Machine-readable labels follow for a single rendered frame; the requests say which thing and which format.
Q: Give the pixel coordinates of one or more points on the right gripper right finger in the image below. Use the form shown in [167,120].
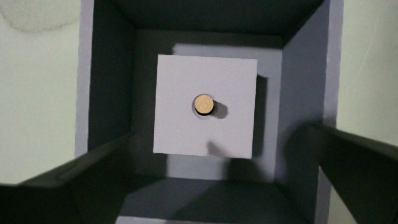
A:
[363,172]

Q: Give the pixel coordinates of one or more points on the pale grey square plate with hole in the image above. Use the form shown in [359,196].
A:
[226,131]

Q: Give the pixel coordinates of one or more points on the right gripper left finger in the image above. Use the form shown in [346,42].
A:
[89,189]

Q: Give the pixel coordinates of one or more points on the dark grey open box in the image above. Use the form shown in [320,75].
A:
[298,45]

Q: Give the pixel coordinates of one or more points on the wooden peg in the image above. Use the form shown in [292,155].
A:
[204,104]

